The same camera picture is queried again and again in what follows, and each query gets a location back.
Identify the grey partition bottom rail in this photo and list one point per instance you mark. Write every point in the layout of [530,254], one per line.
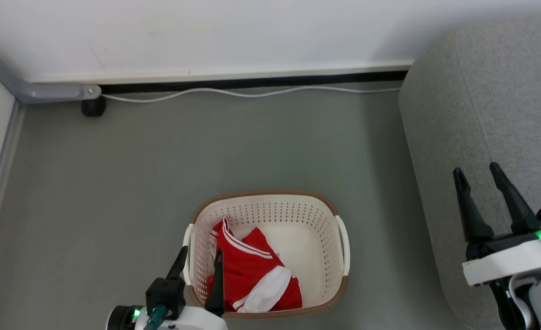
[0,169]

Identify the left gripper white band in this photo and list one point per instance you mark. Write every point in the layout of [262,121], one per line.
[192,321]

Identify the black caster wheel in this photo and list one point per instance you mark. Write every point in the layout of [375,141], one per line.
[93,107]

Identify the white baseboard strip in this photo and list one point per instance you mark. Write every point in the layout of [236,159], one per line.
[206,74]

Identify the grey fabric sofa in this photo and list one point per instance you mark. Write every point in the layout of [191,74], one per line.
[481,91]

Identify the red white garment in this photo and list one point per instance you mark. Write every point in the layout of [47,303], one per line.
[247,266]

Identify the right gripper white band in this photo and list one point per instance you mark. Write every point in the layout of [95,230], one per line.
[509,259]

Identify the cream perforated laundry basket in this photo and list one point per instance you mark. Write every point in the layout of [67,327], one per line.
[270,211]

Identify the grey metal partition foot bracket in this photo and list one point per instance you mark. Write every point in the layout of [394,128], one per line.
[46,92]

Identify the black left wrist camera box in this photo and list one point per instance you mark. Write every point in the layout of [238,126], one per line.
[165,295]

